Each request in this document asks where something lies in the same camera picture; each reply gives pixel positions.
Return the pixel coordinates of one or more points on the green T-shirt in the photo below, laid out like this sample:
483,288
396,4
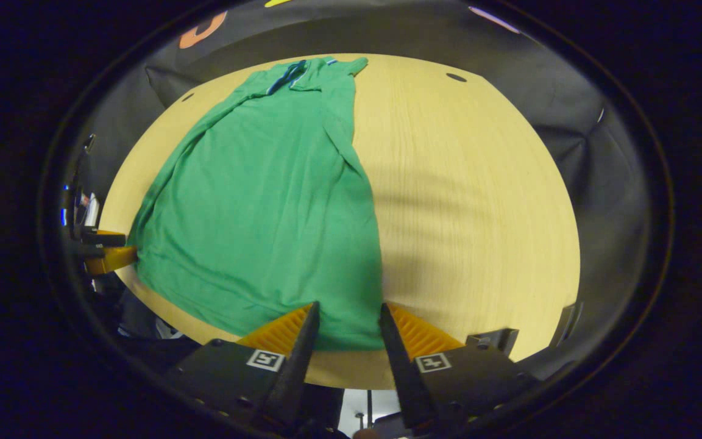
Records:
253,213

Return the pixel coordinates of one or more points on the grey metal bracket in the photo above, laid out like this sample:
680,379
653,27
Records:
497,336

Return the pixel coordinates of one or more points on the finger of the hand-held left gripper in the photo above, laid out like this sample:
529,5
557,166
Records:
113,259
107,239

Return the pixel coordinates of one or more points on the black backdrop cloth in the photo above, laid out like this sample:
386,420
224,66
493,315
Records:
570,97

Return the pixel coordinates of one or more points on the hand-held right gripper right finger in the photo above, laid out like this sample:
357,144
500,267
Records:
403,372

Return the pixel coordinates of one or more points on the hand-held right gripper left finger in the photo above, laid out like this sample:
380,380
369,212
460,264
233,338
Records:
293,372

